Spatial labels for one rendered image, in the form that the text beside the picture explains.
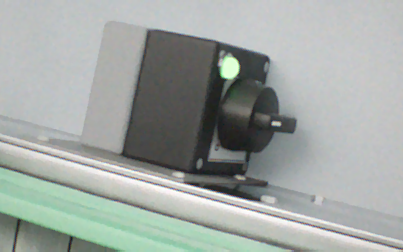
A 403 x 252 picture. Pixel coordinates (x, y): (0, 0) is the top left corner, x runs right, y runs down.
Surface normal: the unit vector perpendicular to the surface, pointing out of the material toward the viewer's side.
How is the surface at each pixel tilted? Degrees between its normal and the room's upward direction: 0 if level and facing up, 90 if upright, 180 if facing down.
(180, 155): 0
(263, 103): 90
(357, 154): 0
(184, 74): 0
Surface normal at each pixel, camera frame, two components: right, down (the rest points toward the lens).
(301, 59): -0.48, -0.05
